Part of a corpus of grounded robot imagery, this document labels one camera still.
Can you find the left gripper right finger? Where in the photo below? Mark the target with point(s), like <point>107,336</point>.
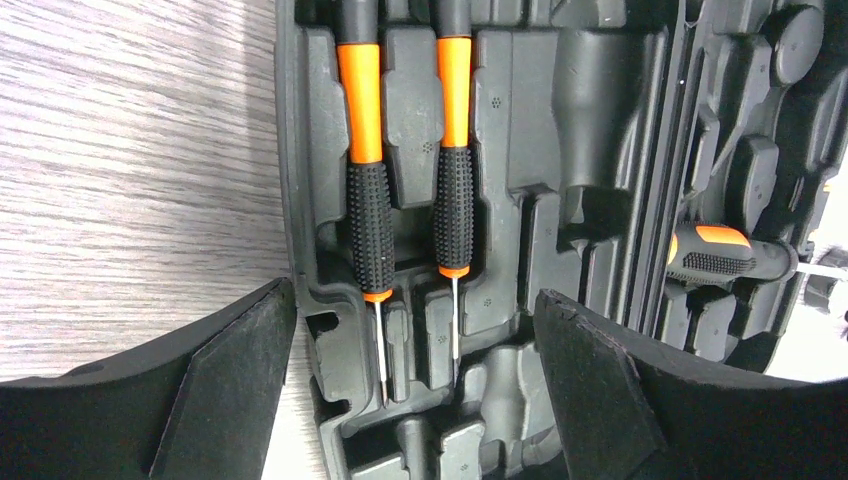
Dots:
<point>630,407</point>

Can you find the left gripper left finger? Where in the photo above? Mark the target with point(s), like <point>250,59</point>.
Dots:
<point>196,403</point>

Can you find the thin orange black screwdriver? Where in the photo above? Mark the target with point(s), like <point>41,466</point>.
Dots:
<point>454,202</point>

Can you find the black tool kit case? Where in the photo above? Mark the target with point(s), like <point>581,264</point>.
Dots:
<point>594,128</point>

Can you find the small orange black screwdriver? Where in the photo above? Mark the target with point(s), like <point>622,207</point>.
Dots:
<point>368,195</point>

